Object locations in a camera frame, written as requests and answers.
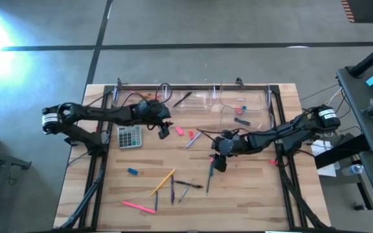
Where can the dark blue crayon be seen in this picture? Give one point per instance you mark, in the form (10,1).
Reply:
(156,200)

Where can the slim black pen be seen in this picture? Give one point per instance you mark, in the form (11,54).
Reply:
(182,99)

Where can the orange pencil pink eraser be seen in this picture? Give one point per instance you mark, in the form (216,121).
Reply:
(149,95)

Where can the small black floor object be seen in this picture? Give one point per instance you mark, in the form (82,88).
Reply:
(359,206)

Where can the dark green crayon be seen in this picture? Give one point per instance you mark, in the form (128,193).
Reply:
(240,122)

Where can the grey desk calculator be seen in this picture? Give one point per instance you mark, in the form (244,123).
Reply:
(129,137)

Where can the white paper sheet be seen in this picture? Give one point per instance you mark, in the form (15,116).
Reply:
(325,168)

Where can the red eraser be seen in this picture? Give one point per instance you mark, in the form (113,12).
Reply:
(238,110)
(191,134)

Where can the black frame clamp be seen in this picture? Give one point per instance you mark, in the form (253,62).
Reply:
(119,82)
(238,81)

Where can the yellow pencil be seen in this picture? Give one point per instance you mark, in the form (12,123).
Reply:
(162,182)

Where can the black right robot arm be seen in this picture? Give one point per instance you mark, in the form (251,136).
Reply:
(287,132)

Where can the clear water bottle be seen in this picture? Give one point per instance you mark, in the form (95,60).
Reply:
(353,169)

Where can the grey pencil pink eraser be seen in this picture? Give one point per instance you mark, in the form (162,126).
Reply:
(208,181)

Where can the clear plastic bin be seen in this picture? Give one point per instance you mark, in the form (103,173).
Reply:
(202,108)
(257,97)
(118,97)
(228,119)

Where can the blue Madisi crayon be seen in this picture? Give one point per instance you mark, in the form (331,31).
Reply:
(243,121)

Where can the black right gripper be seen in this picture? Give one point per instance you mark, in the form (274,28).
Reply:
(232,144)

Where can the purple click pen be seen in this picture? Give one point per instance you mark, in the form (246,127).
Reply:
(172,191)

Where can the grey crayon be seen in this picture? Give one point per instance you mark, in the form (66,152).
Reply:
(184,194)

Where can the blue eraser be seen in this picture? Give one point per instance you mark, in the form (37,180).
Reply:
(132,171)
(244,107)

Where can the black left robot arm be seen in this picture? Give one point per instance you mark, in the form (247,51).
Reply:
(92,113)

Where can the black pole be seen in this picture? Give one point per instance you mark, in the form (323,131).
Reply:
(371,58)

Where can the black mat striped border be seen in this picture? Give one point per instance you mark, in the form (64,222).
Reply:
(368,11)

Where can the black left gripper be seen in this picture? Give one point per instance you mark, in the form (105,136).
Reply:
(154,113)

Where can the black slanted bar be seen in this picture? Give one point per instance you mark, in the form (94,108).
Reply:
(342,152)

